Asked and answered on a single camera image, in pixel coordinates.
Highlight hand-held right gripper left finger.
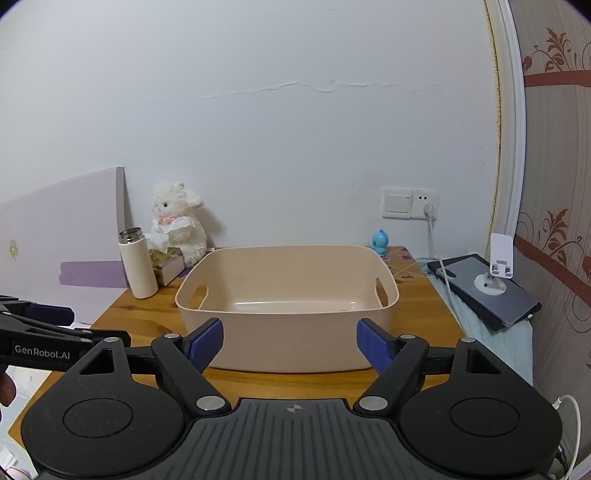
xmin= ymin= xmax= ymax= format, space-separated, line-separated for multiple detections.
xmin=67 ymin=318 xmax=234 ymax=412

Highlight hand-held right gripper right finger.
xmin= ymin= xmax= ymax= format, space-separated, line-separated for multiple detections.
xmin=353 ymin=318 xmax=515 ymax=412

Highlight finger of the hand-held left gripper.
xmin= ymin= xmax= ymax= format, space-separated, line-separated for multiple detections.
xmin=0 ymin=295 xmax=75 ymax=326
xmin=28 ymin=321 xmax=133 ymax=347

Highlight beige plastic storage bin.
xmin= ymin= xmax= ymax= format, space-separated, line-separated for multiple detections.
xmin=174 ymin=244 xmax=400 ymax=374

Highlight person's left hand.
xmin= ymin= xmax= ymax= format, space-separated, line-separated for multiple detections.
xmin=0 ymin=373 xmax=17 ymax=408

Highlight white thermos bottle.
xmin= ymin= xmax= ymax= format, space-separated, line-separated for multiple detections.
xmin=118 ymin=226 xmax=159 ymax=300

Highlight beige tissue box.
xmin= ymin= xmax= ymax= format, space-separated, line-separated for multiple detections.
xmin=150 ymin=247 xmax=185 ymax=287

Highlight purple flower table mat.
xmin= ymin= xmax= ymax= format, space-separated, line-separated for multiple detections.
xmin=383 ymin=246 xmax=426 ymax=280

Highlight white and purple board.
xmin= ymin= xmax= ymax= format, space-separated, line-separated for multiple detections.
xmin=0 ymin=166 xmax=132 ymax=324

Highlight blue toy bird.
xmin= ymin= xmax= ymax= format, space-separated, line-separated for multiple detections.
xmin=368 ymin=229 xmax=391 ymax=256

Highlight white tissue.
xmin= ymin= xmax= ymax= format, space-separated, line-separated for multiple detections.
xmin=147 ymin=216 xmax=192 ymax=253

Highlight white plush lamb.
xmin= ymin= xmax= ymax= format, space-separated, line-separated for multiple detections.
xmin=151 ymin=181 xmax=208 ymax=267

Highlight light blue towel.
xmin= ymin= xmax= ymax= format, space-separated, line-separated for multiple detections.
xmin=427 ymin=272 xmax=535 ymax=386

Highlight dark tablet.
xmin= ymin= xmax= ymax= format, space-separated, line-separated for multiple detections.
xmin=426 ymin=253 xmax=542 ymax=332

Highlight white phone stand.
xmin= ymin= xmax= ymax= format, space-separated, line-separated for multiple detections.
xmin=475 ymin=233 xmax=515 ymax=296

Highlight white plug with cable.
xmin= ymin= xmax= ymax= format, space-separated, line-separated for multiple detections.
xmin=422 ymin=203 xmax=462 ymax=324

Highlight white wall switch socket panel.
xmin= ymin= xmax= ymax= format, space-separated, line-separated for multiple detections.
xmin=381 ymin=186 xmax=440 ymax=221

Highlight white charging cable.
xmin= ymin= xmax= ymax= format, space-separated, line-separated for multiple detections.
xmin=551 ymin=394 xmax=583 ymax=476

